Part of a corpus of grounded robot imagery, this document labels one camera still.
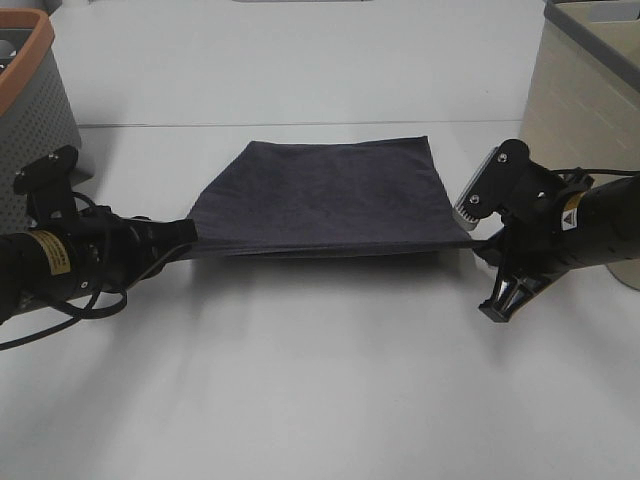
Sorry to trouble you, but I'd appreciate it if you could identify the dark grey towel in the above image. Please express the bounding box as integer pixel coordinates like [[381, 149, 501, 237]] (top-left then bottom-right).
[[189, 136, 474, 258]]

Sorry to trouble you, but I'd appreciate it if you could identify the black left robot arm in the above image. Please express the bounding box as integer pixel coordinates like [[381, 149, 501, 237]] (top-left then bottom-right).
[[1, 206, 198, 321]]

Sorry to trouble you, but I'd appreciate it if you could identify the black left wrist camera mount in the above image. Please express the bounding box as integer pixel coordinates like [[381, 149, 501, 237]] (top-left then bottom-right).
[[13, 145, 80, 233]]

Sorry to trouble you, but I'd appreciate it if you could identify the grey perforated basket orange rim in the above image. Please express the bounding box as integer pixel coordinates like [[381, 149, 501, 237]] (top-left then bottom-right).
[[1, 1, 82, 234]]

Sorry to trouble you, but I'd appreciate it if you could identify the beige basket grey rim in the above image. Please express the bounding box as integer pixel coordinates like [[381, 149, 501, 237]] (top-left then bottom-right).
[[517, 0, 640, 292]]

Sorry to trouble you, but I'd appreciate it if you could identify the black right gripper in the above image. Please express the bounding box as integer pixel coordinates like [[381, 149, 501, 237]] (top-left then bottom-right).
[[477, 209, 565, 323]]

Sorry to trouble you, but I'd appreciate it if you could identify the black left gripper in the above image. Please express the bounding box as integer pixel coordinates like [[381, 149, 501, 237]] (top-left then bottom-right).
[[69, 206, 198, 300]]

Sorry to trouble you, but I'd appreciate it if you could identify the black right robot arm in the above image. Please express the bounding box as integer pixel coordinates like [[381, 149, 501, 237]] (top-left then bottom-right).
[[476, 175, 639, 323]]

